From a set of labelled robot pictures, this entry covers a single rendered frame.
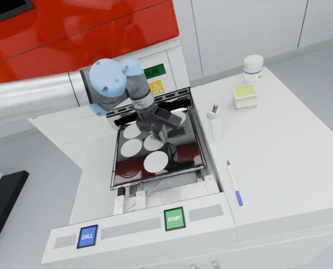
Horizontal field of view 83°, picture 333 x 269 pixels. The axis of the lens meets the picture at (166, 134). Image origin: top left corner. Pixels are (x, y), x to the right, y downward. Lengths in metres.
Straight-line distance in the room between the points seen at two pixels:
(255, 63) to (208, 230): 0.62
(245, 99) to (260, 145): 0.18
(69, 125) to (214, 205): 0.83
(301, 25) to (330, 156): 2.39
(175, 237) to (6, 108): 0.46
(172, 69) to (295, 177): 0.60
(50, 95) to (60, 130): 0.73
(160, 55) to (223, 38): 1.76
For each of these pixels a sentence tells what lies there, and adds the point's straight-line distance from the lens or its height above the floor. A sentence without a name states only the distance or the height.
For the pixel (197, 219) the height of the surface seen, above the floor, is 0.96.
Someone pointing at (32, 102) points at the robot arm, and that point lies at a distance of 0.44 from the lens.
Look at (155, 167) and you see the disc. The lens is 0.73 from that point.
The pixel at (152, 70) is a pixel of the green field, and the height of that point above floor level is 1.11.
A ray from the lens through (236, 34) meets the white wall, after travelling 2.58.
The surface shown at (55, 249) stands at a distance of 0.72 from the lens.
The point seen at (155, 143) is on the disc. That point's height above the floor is 0.90.
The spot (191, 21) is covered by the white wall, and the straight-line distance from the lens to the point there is 2.38.
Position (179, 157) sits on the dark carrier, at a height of 0.90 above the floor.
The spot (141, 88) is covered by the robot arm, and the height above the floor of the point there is 1.19.
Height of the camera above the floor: 1.48
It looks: 44 degrees down
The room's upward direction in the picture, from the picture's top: 22 degrees counter-clockwise
